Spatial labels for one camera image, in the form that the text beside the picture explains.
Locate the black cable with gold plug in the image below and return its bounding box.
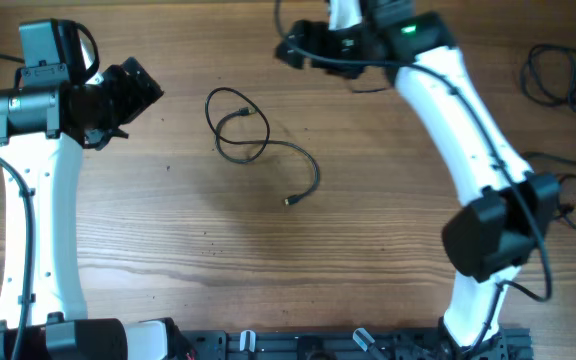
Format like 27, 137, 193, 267
203, 86, 322, 207

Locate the black separated cable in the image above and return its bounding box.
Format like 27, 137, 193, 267
519, 43, 576, 127

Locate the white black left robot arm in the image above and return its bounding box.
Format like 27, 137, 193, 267
0, 19, 178, 359

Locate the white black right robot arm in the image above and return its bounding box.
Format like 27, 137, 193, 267
277, 1, 559, 359

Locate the black right camera cable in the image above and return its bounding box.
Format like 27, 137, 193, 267
273, 0, 554, 359

